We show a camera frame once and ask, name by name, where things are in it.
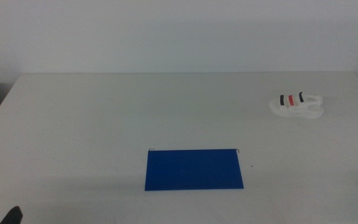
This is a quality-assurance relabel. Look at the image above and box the blue rectangular mat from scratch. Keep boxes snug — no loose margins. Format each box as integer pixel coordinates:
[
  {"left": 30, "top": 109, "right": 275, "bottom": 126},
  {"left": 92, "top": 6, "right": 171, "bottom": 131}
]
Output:
[{"left": 144, "top": 149, "right": 245, "bottom": 192}]

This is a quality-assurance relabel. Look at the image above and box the white sandal with striped strap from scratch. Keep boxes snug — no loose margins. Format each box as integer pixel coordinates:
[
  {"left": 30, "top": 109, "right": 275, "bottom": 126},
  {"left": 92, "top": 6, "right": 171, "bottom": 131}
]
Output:
[{"left": 268, "top": 91, "right": 325, "bottom": 119}]

